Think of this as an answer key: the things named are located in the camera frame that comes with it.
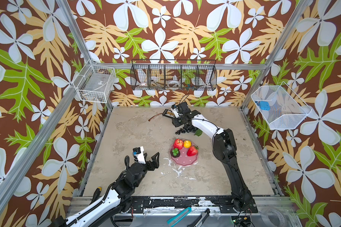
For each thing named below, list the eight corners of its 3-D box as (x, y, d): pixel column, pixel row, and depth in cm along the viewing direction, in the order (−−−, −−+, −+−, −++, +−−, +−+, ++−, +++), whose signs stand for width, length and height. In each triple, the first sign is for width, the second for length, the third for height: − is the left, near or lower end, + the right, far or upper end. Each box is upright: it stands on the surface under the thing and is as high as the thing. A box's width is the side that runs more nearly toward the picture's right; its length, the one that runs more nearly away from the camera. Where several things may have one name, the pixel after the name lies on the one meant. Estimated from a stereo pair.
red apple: (172, 148, 97) (172, 143, 91) (176, 143, 100) (176, 137, 94) (179, 152, 95) (179, 147, 90) (183, 146, 98) (184, 141, 92)
